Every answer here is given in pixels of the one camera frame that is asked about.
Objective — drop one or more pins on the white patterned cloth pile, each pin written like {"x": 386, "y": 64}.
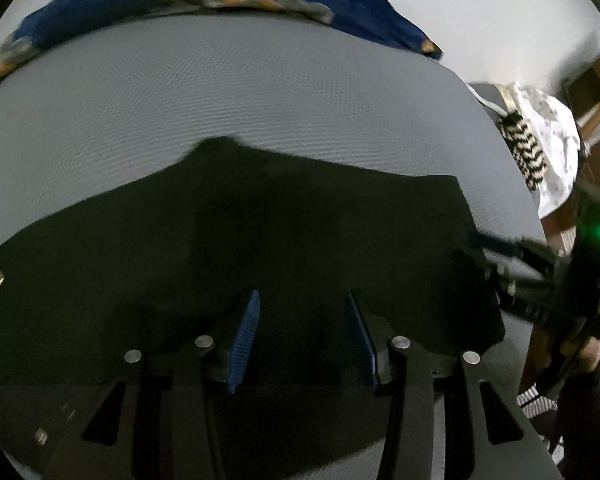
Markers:
{"x": 556, "y": 131}

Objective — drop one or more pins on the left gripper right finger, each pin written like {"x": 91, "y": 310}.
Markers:
{"x": 448, "y": 419}

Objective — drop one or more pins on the blue floral blanket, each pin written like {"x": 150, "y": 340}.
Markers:
{"x": 62, "y": 20}

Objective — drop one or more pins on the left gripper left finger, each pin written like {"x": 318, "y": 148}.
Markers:
{"x": 156, "y": 425}

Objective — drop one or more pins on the black white zigzag cloth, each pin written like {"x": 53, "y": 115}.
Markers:
{"x": 525, "y": 149}

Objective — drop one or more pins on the black pants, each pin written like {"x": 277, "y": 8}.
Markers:
{"x": 138, "y": 273}

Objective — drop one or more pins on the person's right hand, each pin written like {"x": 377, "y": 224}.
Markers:
{"x": 586, "y": 353}

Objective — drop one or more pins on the brown wooden furniture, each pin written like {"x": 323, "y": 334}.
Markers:
{"x": 581, "y": 92}

